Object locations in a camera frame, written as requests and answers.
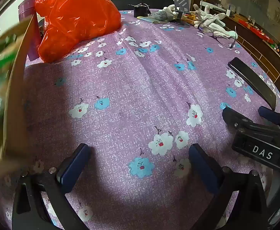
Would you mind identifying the purple floral tablecloth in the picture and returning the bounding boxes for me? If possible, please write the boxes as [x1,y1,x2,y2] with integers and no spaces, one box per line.
[0,10,280,230]

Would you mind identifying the black sofa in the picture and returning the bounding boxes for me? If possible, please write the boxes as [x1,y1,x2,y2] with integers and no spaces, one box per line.
[106,0,174,11]

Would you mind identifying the small black box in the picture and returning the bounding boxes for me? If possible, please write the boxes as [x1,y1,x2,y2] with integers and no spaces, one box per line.
[133,3,151,18]

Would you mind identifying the grey phone stand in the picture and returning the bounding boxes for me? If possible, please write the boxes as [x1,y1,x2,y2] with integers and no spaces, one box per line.
[174,0,190,25]

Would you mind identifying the cardboard box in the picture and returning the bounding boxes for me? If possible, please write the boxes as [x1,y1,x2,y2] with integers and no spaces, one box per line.
[0,16,39,180]

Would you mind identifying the dark-framed eyeglasses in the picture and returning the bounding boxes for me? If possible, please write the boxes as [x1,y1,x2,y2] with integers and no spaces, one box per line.
[197,19,237,49]

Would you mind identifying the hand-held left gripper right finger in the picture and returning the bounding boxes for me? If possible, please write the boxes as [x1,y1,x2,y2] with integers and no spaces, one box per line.
[189,143,267,230]

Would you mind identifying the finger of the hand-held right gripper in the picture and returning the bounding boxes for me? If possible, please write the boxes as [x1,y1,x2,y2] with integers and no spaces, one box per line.
[223,107,256,131]
[258,106,280,131]

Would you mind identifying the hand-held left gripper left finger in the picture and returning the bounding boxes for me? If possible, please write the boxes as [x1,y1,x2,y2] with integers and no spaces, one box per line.
[12,143,92,230]

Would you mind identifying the purple thermos bottle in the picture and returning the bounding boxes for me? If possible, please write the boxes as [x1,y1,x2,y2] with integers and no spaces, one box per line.
[18,0,43,61]

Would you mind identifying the red box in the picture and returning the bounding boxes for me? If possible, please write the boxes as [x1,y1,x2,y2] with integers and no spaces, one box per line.
[241,20,274,44]

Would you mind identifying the white cotton glove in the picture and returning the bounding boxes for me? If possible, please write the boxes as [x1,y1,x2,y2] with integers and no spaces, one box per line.
[193,4,211,22]
[203,13,227,29]
[210,26,238,39]
[158,4,179,17]

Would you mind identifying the red plastic bag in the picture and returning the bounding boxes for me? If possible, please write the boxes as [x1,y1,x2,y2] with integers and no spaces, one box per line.
[34,0,122,63]

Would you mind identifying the black smartphone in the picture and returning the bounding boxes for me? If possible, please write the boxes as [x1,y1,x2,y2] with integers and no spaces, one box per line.
[227,57,277,111]

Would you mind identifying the wooden glass-door cabinet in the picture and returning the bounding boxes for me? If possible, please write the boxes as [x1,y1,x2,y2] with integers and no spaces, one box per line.
[191,0,280,101]

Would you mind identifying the clear bag with dark contents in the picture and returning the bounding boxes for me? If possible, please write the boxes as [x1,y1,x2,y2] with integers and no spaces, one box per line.
[154,11,176,21]

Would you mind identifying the thin printed booklet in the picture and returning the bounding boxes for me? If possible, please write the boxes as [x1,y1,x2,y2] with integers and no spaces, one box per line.
[137,16,170,24]

